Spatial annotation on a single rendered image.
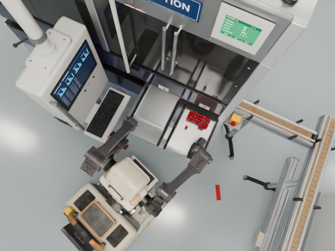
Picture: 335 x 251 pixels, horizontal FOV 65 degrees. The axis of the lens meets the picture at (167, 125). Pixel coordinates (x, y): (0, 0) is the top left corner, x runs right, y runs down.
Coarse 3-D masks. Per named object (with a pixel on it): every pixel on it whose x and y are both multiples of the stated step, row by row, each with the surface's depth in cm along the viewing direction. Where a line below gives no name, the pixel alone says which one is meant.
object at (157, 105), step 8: (152, 88) 216; (144, 96) 211; (152, 96) 214; (160, 96) 215; (168, 96) 215; (176, 96) 215; (144, 104) 212; (152, 104) 213; (160, 104) 213; (168, 104) 213; (136, 112) 210; (144, 112) 211; (152, 112) 211; (160, 112) 211; (168, 112) 211; (144, 120) 208; (152, 120) 209; (160, 120) 209
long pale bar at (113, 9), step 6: (114, 0) 119; (114, 6) 122; (114, 12) 125; (114, 18) 130; (120, 30) 140; (120, 36) 144; (120, 42) 150; (126, 54) 164; (126, 60) 169; (132, 60) 184; (126, 66) 177
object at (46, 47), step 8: (0, 0) 104; (8, 0) 104; (16, 0) 107; (8, 8) 108; (16, 8) 109; (24, 8) 112; (16, 16) 113; (24, 16) 114; (24, 24) 118; (32, 24) 121; (32, 32) 124; (40, 32) 128; (24, 40) 131; (32, 40) 129; (40, 40) 130; (48, 40) 137; (40, 48) 137; (48, 48) 139; (56, 48) 144; (48, 56) 142
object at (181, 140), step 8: (184, 112) 212; (184, 120) 210; (176, 128) 208; (192, 128) 208; (208, 128) 209; (176, 136) 206; (184, 136) 207; (192, 136) 207; (200, 136) 207; (208, 136) 204; (168, 144) 204; (176, 144) 205; (184, 144) 205; (184, 152) 203
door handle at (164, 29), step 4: (168, 24) 126; (164, 28) 122; (164, 32) 124; (164, 36) 127; (164, 40) 130; (164, 44) 134; (164, 48) 137; (164, 52) 141; (164, 56) 145; (164, 60) 149; (164, 64) 154; (164, 68) 159
